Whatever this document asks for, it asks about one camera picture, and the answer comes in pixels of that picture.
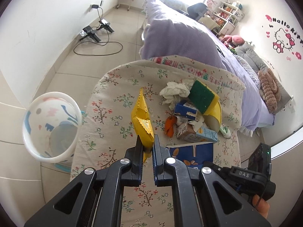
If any blue torn box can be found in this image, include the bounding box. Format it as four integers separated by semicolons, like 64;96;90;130
174;100;198;120

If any black power cable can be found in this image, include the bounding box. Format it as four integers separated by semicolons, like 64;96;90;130
73;6;124;57

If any hello kitty wall sticker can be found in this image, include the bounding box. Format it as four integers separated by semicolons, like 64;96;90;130
265;14;302;61

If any pink plush toy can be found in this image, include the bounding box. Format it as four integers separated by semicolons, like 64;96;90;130
220;35;245;47

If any purple bed blanket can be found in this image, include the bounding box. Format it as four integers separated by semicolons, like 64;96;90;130
140;0;275;131

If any black device stand near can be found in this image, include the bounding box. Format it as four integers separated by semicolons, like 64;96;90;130
80;26;101;43

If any grey pillow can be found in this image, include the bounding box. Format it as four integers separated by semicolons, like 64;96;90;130
234;42;291;114

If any black device stand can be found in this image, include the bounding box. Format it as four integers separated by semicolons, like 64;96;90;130
80;26;101;43
97;19;114;33

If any light blue milk carton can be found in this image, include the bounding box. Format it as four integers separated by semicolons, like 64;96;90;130
177;123;218;143

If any black device stand far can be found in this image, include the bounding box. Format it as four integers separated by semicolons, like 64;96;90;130
97;19;114;33

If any brown fuzzy pillow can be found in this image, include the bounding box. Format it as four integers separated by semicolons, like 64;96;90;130
258;69;281;114

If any white bookshelf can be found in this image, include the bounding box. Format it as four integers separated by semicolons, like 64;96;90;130
211;2;244;37

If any yellow paper cup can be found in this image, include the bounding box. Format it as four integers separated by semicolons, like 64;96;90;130
203;102;222;132

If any white patterned trash bin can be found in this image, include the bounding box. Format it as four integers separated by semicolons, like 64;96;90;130
22;92;83;171

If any green yellow sponge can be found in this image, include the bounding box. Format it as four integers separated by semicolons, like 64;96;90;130
188;80;219;115

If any white green tube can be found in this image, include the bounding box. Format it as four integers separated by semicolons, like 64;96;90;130
219;124;231;139

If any right hand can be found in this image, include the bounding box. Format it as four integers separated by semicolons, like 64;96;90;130
252;195;270;219

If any orange peel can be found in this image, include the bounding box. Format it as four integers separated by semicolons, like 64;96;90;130
164;115;177;138

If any white tissue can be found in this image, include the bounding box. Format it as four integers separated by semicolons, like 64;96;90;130
159;79;194;111

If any yellow snack wrapper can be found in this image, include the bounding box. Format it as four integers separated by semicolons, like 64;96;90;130
131;88;155;163

